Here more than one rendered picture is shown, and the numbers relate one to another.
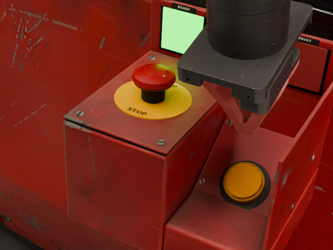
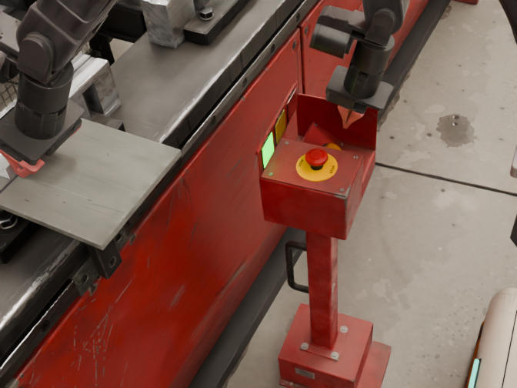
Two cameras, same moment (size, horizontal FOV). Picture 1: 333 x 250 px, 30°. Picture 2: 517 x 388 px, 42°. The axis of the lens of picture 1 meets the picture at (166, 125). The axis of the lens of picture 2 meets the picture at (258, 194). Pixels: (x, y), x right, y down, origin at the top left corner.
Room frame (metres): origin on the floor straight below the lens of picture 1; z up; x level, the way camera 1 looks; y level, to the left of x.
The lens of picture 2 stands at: (0.60, 0.84, 1.62)
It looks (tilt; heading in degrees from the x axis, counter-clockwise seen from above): 47 degrees down; 270
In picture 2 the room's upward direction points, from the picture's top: 7 degrees counter-clockwise
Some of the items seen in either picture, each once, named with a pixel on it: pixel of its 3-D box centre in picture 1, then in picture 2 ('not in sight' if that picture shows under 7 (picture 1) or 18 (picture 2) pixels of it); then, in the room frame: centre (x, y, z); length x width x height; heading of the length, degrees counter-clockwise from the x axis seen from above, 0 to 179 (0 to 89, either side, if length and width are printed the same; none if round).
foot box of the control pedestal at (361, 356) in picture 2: not in sight; (335, 354); (0.45, -0.02, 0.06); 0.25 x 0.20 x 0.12; 153
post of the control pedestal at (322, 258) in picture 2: not in sight; (322, 275); (0.48, -0.03, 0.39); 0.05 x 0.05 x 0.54; 63
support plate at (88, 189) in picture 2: not in sight; (64, 168); (0.85, 0.17, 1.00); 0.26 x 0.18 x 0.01; 147
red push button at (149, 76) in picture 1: (153, 87); (316, 161); (0.49, 0.01, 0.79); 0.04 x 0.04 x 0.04
